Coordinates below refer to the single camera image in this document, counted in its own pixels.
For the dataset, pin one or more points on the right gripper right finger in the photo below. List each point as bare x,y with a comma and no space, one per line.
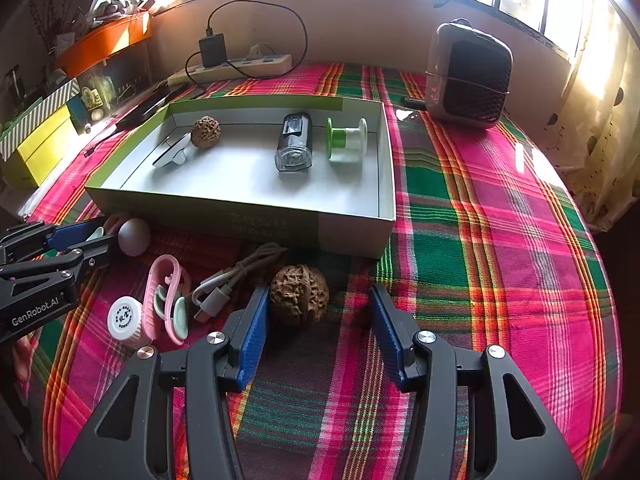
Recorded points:
511,435

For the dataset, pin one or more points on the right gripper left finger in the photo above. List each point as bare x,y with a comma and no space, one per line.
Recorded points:
129,434

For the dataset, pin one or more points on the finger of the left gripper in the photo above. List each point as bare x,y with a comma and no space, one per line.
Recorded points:
30,240
60,272

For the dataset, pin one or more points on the grey white knob gadget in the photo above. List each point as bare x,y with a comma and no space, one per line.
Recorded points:
134,237

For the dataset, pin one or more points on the pink clip with green pads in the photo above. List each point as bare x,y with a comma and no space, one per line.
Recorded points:
165,306

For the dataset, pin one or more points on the large brown walnut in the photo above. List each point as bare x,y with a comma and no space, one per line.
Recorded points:
206,133

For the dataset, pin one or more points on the small brown walnut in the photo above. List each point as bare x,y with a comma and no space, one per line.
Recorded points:
299,295

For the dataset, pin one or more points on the black bike light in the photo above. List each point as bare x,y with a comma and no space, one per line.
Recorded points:
294,150

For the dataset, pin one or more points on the green white spool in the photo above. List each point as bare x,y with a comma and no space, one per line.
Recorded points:
346,141

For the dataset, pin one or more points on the pink case with green pad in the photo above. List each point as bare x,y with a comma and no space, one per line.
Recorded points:
100,229

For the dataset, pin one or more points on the person left hand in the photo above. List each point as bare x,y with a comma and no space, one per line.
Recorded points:
23,351

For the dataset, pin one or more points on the yellow box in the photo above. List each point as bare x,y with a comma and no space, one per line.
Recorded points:
35,158

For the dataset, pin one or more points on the striped box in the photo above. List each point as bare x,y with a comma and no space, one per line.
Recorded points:
38,113

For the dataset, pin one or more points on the small green figurine card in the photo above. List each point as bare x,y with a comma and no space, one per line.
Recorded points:
91,98

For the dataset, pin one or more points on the black phone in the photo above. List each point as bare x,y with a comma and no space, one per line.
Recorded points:
161,96

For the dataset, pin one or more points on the orange planter tray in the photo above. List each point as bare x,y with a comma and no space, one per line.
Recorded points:
103,42

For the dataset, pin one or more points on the black charger adapter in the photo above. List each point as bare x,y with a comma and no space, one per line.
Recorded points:
213,50

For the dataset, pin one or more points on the green white cardboard box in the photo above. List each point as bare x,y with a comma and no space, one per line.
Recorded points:
345,206

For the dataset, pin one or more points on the beige power strip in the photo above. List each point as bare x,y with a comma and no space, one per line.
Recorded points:
269,65

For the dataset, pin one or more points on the polka dot curtain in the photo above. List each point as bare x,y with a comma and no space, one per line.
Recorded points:
594,144

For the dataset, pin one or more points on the grey portable heater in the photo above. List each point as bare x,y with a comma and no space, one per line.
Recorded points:
468,75

